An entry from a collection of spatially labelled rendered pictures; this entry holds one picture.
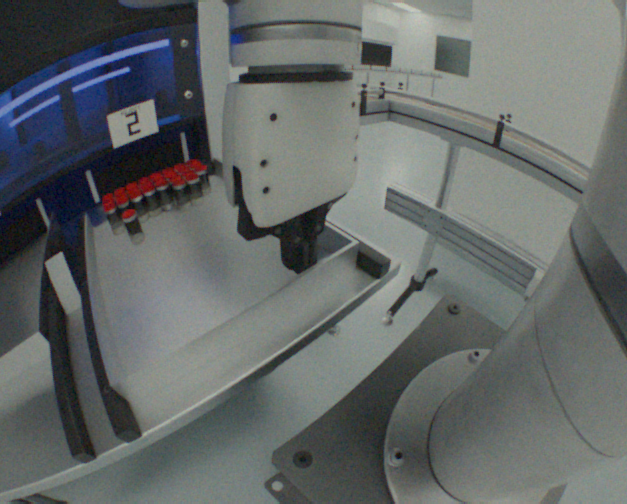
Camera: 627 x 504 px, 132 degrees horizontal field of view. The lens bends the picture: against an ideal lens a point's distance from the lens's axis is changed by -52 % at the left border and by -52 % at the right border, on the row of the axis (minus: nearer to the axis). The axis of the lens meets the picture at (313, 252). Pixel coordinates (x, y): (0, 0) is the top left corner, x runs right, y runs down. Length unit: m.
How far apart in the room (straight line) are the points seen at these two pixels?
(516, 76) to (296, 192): 1.47
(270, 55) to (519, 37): 1.51
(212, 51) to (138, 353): 0.48
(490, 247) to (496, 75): 0.90
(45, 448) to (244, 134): 0.33
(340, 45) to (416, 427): 0.26
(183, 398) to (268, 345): 0.09
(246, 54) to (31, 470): 0.39
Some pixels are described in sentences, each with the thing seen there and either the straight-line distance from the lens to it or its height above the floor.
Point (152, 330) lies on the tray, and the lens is 0.29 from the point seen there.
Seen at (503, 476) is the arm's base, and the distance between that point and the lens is 0.17.
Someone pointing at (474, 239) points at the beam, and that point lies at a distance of 1.14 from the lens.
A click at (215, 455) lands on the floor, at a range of 1.15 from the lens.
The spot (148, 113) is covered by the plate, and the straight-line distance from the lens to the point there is 0.52.
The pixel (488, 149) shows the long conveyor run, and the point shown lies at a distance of 0.99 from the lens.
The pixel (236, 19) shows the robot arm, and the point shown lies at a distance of 0.18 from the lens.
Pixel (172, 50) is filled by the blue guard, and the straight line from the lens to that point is 0.53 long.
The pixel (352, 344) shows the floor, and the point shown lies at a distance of 1.29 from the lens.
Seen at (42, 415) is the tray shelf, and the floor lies 0.88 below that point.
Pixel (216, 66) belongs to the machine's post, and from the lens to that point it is 0.55.
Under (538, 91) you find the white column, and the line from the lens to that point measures 1.57.
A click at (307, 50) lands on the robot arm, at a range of 0.16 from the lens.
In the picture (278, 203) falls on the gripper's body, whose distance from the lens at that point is 0.19.
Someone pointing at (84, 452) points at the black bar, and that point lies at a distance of 0.26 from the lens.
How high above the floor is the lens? 1.09
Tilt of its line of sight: 40 degrees down
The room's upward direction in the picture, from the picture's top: straight up
